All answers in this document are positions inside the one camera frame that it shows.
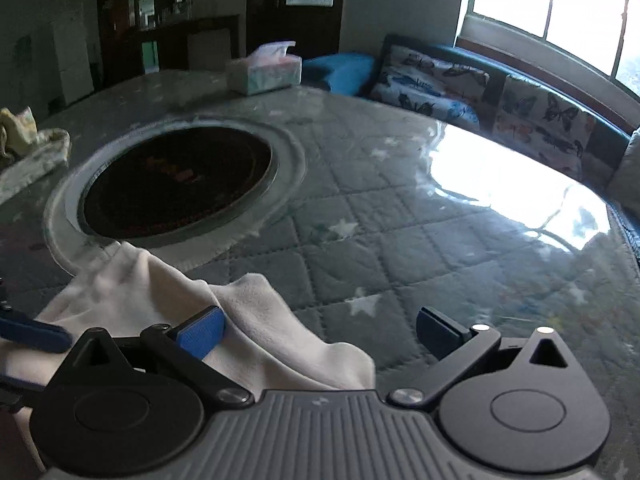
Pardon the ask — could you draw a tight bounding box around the window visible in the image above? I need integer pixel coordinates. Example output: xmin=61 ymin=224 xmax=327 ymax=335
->
xmin=456 ymin=0 xmax=640 ymax=100

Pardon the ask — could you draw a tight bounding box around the dark blue sofa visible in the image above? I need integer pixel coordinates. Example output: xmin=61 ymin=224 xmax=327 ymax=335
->
xmin=301 ymin=34 xmax=640 ymax=261

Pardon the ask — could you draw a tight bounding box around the dark wooden cabinet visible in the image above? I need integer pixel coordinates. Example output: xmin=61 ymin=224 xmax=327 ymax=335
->
xmin=96 ymin=0 xmax=242 ymax=90

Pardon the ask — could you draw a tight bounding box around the cream white garment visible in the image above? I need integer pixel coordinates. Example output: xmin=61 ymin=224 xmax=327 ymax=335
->
xmin=0 ymin=241 xmax=377 ymax=426

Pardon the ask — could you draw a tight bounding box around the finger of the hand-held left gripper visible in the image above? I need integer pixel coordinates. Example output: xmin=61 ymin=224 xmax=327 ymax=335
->
xmin=0 ymin=276 xmax=73 ymax=354
xmin=0 ymin=371 xmax=47 ymax=413

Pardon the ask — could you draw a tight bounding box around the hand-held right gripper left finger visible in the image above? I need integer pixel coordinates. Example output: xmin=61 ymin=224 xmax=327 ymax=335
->
xmin=47 ymin=306 xmax=253 ymax=407

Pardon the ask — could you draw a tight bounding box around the round black induction cooktop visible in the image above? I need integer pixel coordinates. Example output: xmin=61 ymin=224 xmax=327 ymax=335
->
xmin=80 ymin=126 xmax=275 ymax=242

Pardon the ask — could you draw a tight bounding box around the butterfly print cushion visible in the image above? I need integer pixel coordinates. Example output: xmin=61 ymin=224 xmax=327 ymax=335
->
xmin=371 ymin=44 xmax=492 ymax=132
xmin=492 ymin=74 xmax=599 ymax=182

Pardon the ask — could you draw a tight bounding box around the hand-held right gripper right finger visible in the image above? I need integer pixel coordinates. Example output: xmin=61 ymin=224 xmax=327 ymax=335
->
xmin=389 ymin=306 xmax=583 ymax=408

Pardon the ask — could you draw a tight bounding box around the floral print cloth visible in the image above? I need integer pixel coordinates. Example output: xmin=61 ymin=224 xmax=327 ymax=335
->
xmin=0 ymin=106 xmax=72 ymax=206

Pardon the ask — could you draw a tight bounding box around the white tissue box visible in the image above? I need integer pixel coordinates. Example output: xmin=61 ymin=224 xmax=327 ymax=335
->
xmin=225 ymin=40 xmax=303 ymax=97

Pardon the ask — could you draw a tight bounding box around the plain grey cushion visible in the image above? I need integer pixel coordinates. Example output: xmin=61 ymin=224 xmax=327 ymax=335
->
xmin=606 ymin=129 xmax=640 ymax=211

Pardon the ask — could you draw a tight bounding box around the dark wooden door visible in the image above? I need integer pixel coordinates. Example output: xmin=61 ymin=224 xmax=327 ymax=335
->
xmin=245 ymin=0 xmax=349 ymax=60

